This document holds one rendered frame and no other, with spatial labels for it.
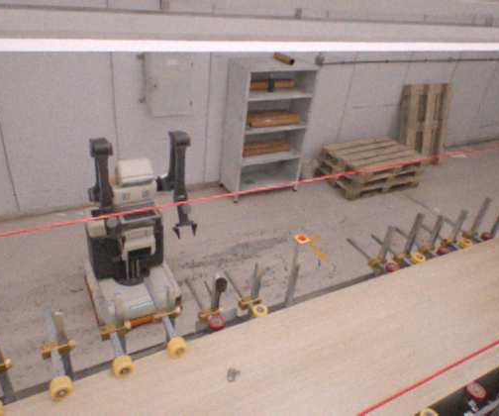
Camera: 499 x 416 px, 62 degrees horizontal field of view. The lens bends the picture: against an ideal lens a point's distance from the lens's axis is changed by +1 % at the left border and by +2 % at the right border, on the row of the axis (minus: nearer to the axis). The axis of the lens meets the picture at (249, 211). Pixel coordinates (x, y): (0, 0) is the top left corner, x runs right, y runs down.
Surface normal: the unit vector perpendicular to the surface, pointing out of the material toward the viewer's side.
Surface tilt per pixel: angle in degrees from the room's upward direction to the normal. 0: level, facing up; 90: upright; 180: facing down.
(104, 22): 61
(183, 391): 0
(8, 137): 90
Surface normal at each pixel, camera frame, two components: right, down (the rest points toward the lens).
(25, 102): 0.48, 0.52
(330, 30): 0.47, 0.04
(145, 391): 0.11, -0.84
